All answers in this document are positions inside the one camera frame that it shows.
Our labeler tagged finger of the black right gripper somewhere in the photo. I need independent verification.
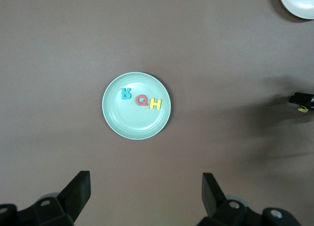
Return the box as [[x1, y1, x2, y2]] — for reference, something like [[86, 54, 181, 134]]
[[288, 92, 314, 106]]

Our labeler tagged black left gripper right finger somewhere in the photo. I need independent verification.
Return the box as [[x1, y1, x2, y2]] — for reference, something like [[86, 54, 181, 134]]
[[201, 172, 263, 226]]

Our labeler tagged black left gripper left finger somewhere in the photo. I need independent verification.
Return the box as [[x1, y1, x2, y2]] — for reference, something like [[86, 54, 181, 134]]
[[33, 170, 91, 226]]

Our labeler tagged yellow letter H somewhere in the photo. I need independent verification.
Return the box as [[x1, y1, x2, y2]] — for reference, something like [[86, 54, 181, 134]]
[[149, 98, 163, 111]]

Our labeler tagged teal letter R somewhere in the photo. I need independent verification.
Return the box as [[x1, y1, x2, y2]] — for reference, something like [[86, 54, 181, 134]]
[[121, 87, 132, 101]]

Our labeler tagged red letter Q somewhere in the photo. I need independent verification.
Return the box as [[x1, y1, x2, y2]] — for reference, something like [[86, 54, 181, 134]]
[[135, 94, 150, 107]]

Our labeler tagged green plate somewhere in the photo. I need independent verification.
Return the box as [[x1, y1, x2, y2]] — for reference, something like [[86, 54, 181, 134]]
[[102, 72, 172, 141]]

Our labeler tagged beige plate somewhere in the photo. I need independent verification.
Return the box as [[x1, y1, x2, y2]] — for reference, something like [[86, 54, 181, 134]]
[[278, 0, 314, 20]]

